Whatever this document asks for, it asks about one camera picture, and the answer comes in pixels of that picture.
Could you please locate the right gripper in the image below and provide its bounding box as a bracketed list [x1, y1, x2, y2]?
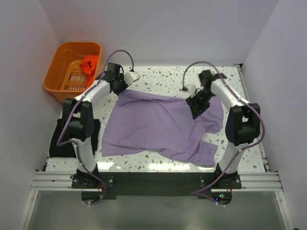
[186, 90, 215, 120]

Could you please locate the purple t shirt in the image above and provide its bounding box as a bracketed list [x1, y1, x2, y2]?
[101, 90, 224, 167]

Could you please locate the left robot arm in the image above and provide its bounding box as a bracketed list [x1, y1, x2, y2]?
[57, 63, 139, 191]

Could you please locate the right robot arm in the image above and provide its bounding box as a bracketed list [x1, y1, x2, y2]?
[182, 70, 263, 193]

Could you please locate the orange t shirt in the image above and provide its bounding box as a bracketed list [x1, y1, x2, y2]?
[80, 55, 99, 83]

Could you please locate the orange plastic basket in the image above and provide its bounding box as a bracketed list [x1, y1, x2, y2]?
[43, 41, 104, 103]

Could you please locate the folded black t shirt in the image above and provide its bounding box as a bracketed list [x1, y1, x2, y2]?
[48, 118, 101, 159]

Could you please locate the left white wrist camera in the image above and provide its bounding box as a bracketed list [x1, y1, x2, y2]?
[123, 71, 140, 85]

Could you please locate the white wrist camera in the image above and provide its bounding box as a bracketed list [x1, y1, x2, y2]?
[123, 71, 140, 85]
[182, 84, 197, 95]

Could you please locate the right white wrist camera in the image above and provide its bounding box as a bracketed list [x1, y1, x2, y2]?
[182, 84, 197, 95]

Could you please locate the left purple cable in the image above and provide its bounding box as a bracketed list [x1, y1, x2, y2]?
[56, 49, 135, 206]

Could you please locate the purple cable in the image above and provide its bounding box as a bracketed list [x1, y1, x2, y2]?
[182, 61, 266, 201]
[56, 49, 135, 206]

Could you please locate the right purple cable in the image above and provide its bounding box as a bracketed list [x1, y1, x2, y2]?
[182, 61, 266, 201]

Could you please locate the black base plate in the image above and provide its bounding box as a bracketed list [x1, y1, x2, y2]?
[70, 172, 242, 204]

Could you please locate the aluminium rail frame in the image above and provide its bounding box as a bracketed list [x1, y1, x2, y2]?
[21, 66, 294, 230]

